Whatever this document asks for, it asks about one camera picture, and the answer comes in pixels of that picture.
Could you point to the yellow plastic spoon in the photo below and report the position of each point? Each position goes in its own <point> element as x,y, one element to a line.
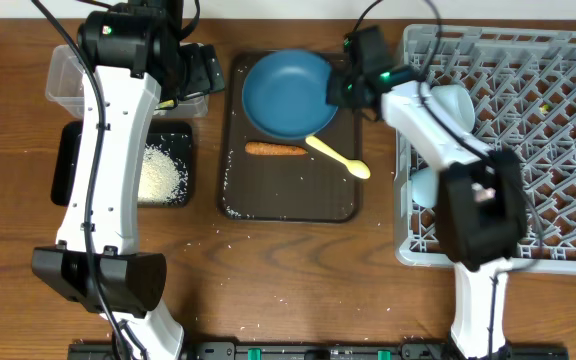
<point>355,167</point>

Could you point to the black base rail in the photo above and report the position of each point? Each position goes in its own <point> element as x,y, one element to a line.
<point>406,351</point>

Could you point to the clear plastic container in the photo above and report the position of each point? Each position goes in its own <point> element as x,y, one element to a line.
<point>64,87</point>

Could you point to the pile of white rice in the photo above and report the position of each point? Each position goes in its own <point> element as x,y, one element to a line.
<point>163,179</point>

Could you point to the orange carrot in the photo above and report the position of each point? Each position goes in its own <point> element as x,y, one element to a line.
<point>269,149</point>

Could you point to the black waste tray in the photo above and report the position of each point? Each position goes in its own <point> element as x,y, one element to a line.
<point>174,136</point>

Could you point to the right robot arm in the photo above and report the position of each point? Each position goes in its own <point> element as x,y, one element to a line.
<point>481,207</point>

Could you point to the grey dishwasher rack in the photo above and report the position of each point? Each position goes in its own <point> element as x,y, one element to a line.
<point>522,83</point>

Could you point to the dark blue bowl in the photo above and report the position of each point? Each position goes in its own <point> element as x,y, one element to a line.
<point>284,94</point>

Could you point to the light blue small bowl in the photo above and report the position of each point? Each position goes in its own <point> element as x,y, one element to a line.
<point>455,99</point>

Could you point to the dark brown serving tray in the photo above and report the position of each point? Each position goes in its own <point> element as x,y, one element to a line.
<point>306,188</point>

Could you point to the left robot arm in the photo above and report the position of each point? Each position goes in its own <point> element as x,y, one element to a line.
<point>137,59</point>

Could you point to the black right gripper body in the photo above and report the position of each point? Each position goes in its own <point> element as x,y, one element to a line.
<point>345,82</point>

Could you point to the light blue plastic cup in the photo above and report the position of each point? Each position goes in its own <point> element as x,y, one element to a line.
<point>424,187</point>

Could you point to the yellow snack wrapper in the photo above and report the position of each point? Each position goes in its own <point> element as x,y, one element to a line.
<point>167,104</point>

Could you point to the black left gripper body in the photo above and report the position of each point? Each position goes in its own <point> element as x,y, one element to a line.
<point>199,75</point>

